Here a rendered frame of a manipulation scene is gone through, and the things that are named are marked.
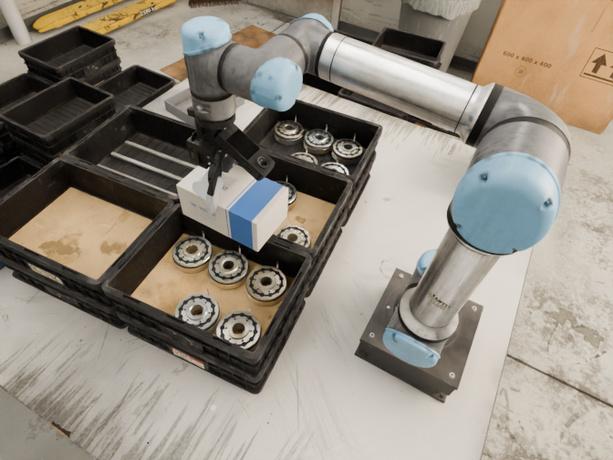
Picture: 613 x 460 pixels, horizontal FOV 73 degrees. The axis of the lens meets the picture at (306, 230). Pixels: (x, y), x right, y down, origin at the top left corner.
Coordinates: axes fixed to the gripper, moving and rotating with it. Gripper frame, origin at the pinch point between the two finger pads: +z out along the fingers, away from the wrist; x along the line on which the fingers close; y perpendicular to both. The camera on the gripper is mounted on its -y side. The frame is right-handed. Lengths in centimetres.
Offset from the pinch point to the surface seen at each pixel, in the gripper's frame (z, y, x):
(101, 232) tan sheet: 27.3, 40.0, 10.0
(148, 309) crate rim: 19.0, 7.4, 24.1
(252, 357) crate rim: 17.9, -18.6, 21.9
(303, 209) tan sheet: 27.8, -2.9, -27.8
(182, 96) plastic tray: 37, 77, -66
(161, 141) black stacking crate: 27, 54, -29
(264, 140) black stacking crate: 28, 25, -49
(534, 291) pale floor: 112, -96, -111
